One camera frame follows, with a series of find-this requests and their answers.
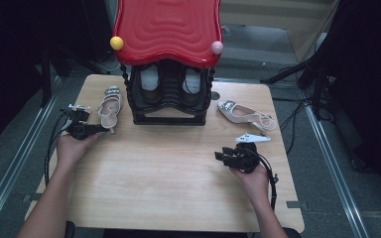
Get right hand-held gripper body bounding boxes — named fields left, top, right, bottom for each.
left=226, top=132, right=272, bottom=174

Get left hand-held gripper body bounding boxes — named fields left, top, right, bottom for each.
left=67, top=103, right=97, bottom=141

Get white slingback heeled shoe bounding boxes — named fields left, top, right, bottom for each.
left=216, top=99, right=278, bottom=137
left=96, top=85, right=124, bottom=135

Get black leather shoe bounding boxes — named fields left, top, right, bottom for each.
left=139, top=63, right=164, bottom=104
left=179, top=64, right=203, bottom=104

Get red and black shoe rack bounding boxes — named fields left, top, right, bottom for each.
left=109, top=0, right=226, bottom=127

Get person's left hand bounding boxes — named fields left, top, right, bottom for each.
left=56, top=133, right=99, bottom=169

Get person's right hand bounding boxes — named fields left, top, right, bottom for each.
left=229, top=164, right=271, bottom=206

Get black metal stand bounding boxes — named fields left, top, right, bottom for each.
left=259, top=46, right=333, bottom=121
left=39, top=46, right=73, bottom=108

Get dark curtain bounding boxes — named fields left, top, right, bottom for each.
left=0, top=0, right=114, bottom=157
left=321, top=0, right=381, bottom=202

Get left hand-held gripper cable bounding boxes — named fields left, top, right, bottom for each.
left=44, top=109, right=77, bottom=186

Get hand-held gripper cable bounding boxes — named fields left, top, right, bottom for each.
left=250, top=148, right=280, bottom=211
left=44, top=109, right=77, bottom=186

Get right hand-held gripper cable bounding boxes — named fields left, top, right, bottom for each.
left=250, top=148, right=280, bottom=211

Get black floor cables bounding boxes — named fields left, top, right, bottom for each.
left=278, top=97, right=313, bottom=157

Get metal floor rail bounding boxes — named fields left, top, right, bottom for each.
left=0, top=74, right=64, bottom=232
left=303, top=104, right=372, bottom=238

